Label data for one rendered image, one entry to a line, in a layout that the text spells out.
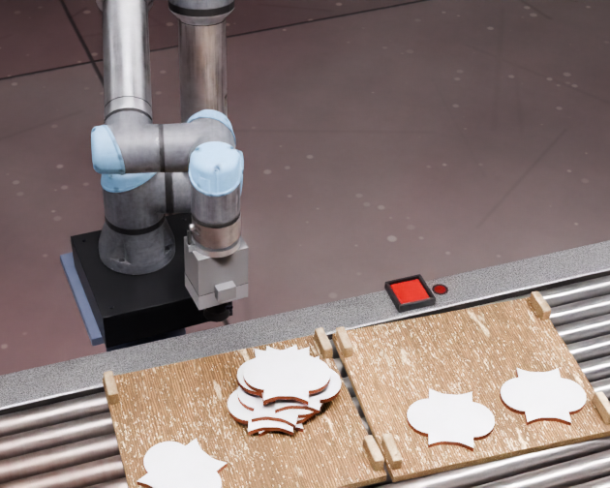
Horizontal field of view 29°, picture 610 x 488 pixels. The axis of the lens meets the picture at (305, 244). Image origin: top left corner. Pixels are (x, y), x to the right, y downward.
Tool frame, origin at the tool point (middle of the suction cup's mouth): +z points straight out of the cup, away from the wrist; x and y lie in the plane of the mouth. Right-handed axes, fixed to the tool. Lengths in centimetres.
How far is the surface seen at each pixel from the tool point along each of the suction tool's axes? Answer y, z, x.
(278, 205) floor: 83, 114, 155
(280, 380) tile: 9.4, 14.2, -5.5
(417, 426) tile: 28.4, 18.9, -20.5
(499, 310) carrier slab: 57, 20, 0
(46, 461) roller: -30.4, 23.5, 0.5
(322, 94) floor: 128, 114, 212
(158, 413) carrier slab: -10.5, 21.0, 1.1
